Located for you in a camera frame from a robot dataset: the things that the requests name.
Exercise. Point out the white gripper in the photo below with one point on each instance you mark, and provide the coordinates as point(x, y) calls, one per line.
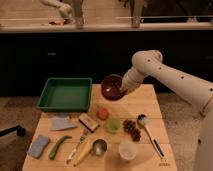
point(131, 81)

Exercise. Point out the dark red bowl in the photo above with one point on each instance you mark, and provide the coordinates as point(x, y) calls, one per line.
point(111, 87)

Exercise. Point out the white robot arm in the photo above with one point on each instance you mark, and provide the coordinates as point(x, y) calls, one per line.
point(196, 91)

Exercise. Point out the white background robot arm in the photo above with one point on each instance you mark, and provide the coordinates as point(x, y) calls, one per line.
point(64, 7)

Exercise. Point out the green plastic tray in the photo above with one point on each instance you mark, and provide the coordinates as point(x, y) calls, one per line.
point(66, 95)

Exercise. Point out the red tomato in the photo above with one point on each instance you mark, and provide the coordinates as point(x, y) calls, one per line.
point(102, 113)

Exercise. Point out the green apple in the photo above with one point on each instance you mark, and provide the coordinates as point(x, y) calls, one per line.
point(112, 125)

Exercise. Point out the brown grape bunch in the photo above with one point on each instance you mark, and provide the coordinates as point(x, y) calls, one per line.
point(129, 127)

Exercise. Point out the white plastic cup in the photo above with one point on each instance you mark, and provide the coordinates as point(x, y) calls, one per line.
point(127, 150)

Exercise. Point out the silver metal cup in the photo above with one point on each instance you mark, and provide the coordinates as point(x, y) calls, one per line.
point(99, 147)

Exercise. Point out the yellow banana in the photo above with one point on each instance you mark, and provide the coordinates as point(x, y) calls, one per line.
point(84, 151)

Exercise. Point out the silver fork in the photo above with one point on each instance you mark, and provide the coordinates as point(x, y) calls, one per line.
point(73, 152)

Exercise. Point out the grey folded cloth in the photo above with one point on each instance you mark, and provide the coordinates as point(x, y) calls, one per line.
point(61, 122)

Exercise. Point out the blue sponge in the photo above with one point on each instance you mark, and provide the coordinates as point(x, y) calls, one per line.
point(38, 145)

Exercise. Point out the black chair part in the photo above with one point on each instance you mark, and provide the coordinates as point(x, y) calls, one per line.
point(19, 130)

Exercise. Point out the spoon with black handle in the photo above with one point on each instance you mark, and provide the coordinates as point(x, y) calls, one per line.
point(143, 122)

